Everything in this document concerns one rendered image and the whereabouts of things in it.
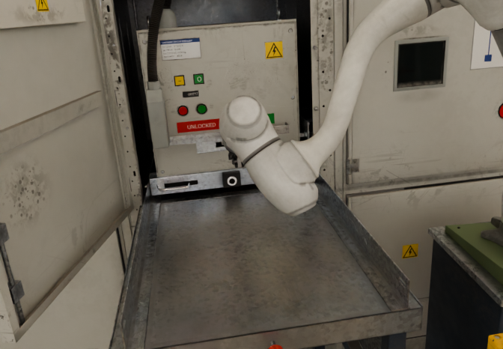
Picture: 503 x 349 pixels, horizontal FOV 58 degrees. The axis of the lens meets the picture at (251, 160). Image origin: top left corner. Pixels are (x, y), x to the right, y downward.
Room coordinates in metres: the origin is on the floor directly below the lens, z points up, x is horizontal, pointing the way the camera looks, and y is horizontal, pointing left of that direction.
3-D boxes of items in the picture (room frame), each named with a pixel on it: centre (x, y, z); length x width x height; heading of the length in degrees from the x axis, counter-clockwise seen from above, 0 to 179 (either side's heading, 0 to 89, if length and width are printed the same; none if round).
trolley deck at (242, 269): (1.05, 0.02, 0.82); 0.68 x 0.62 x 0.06; 7
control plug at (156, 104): (1.33, 0.27, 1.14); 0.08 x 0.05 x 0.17; 7
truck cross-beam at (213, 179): (1.44, 0.08, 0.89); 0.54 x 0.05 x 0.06; 97
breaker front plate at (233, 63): (1.43, 0.07, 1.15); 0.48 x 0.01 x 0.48; 97
